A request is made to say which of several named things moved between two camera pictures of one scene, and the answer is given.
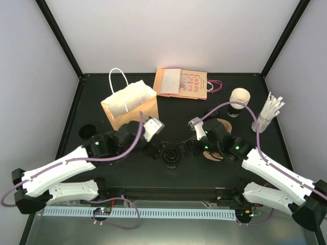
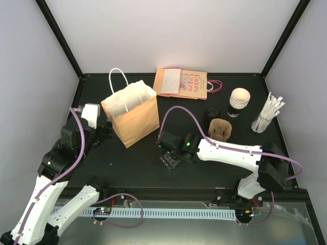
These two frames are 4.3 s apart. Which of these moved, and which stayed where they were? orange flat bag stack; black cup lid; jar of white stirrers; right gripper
Moved: right gripper
Stayed: jar of white stirrers; black cup lid; orange flat bag stack
